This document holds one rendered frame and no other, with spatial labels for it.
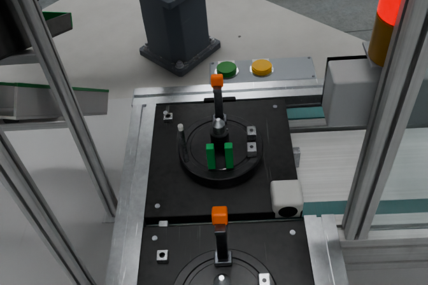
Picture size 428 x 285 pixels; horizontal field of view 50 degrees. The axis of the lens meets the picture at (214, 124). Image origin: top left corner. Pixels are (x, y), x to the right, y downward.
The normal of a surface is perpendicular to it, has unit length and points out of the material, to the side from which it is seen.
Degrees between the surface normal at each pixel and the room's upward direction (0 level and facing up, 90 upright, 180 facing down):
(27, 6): 90
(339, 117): 90
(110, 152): 0
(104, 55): 0
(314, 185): 0
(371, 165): 90
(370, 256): 90
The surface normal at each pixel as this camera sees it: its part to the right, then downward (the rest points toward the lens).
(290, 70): -0.07, -0.67
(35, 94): 0.98, 0.07
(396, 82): 0.01, 0.74
